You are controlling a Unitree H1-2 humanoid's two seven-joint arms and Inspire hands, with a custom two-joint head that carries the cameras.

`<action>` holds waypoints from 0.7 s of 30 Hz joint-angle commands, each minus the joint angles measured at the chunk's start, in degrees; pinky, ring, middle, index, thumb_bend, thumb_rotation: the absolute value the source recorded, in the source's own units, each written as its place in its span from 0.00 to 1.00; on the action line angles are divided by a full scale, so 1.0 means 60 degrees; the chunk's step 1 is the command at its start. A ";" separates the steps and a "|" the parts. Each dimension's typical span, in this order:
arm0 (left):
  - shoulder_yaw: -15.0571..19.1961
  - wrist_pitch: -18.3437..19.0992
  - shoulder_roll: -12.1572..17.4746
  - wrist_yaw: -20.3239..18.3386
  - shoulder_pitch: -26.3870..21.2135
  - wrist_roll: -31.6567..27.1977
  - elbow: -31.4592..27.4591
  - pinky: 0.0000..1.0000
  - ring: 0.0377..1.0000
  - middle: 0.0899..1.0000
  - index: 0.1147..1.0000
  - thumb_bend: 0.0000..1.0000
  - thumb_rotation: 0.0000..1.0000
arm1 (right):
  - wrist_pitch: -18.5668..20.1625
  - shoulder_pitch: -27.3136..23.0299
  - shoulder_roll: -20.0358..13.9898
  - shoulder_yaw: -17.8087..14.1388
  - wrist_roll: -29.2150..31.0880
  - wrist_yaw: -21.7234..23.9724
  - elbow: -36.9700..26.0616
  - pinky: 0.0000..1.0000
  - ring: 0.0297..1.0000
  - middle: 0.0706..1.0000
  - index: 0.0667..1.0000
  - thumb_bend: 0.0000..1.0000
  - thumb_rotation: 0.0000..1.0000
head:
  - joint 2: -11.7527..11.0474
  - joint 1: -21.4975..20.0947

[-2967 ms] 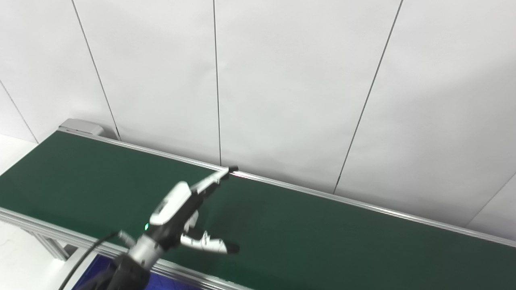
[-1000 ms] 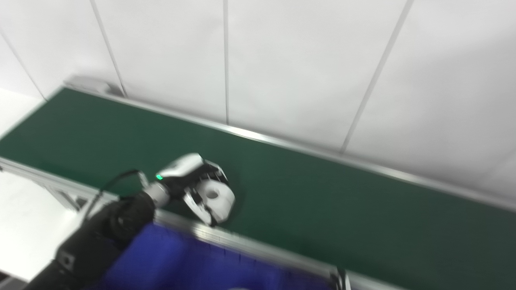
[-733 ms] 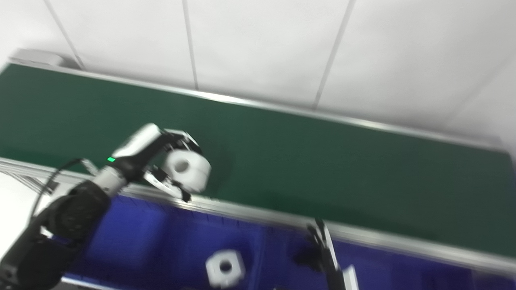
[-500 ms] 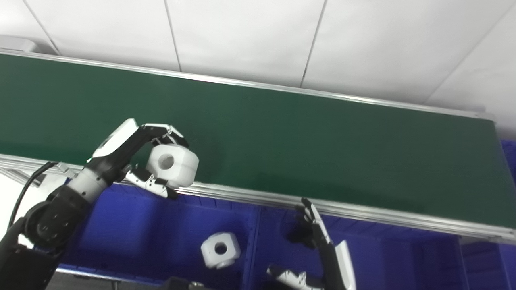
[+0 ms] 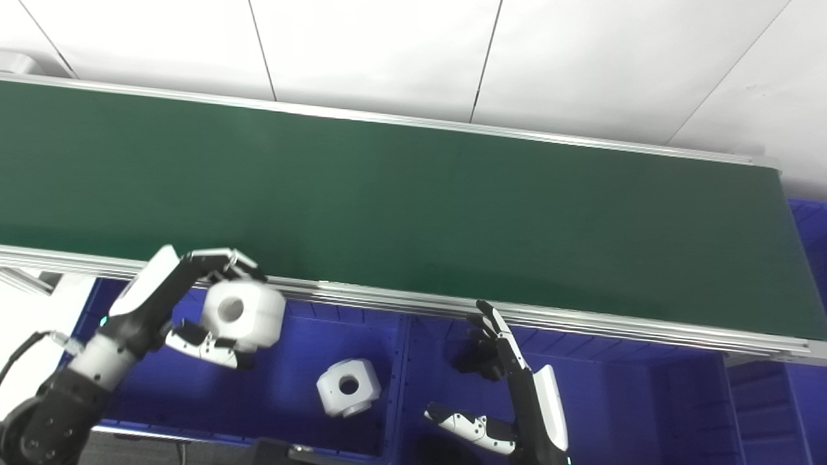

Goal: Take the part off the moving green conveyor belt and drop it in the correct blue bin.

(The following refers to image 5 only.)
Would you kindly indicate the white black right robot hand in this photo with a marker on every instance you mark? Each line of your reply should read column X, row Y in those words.
column 546, row 413

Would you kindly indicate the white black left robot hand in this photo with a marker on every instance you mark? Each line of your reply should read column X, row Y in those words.
column 145, row 284

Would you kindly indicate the white cube part round hole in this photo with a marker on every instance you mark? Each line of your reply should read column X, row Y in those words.
column 249, row 316
column 349, row 387

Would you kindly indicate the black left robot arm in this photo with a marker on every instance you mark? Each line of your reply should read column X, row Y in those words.
column 64, row 400

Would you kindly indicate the blue plastic bin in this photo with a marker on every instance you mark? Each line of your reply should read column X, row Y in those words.
column 614, row 413
column 785, row 413
column 284, row 394

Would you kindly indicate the aluminium conveyor support bracket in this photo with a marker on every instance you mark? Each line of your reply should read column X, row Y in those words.
column 29, row 281

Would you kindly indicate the green conveyor belt aluminium frame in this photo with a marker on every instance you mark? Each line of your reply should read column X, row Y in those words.
column 413, row 213

